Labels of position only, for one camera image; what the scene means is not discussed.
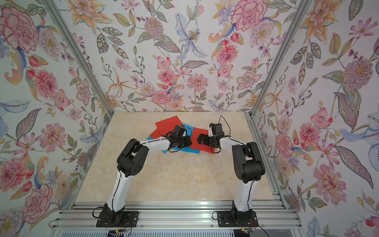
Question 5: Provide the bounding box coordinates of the left aluminium corner post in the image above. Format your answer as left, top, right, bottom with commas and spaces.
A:
41, 0, 114, 117

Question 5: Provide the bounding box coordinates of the right table edge rail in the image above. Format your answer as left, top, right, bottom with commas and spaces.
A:
245, 112, 289, 209

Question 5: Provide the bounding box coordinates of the red paper sheet one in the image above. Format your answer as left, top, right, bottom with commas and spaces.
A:
190, 127, 215, 154

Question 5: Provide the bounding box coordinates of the camera cable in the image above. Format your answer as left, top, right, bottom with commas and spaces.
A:
217, 115, 232, 138
167, 127, 193, 153

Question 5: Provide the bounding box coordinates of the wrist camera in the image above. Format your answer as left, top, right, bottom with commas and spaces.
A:
171, 125, 187, 138
208, 123, 225, 137

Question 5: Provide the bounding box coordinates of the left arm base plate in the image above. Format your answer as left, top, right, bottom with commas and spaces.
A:
96, 211, 140, 228

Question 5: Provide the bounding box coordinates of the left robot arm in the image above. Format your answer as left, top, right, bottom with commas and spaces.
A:
107, 135, 191, 212

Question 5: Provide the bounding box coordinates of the right aluminium corner post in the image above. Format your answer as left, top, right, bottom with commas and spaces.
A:
249, 0, 311, 119

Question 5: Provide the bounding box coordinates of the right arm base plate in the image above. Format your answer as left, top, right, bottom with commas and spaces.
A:
216, 210, 259, 228

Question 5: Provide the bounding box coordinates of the right camera cable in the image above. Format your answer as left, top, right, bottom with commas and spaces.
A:
217, 115, 232, 138

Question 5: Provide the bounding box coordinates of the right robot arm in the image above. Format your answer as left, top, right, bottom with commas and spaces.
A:
197, 134, 265, 214

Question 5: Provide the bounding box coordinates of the blue paper sheet one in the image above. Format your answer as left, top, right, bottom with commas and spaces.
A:
147, 123, 200, 154

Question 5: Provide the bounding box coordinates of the red paper sheet three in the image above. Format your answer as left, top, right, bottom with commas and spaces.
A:
149, 128, 162, 139

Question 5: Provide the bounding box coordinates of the aluminium corner post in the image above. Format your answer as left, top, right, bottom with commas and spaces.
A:
41, 0, 114, 117
249, 0, 311, 119

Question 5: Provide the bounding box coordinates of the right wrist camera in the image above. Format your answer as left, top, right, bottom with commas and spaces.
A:
208, 123, 225, 137

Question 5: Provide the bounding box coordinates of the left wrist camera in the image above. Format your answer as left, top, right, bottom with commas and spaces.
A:
171, 125, 187, 138

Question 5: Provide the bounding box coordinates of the front aluminium rail frame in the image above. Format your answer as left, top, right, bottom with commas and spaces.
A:
48, 199, 305, 237

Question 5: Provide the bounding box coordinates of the left camera cable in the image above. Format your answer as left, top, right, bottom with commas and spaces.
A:
167, 127, 193, 153

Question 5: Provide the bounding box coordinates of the red paper sheet two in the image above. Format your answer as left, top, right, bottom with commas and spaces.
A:
156, 116, 183, 135

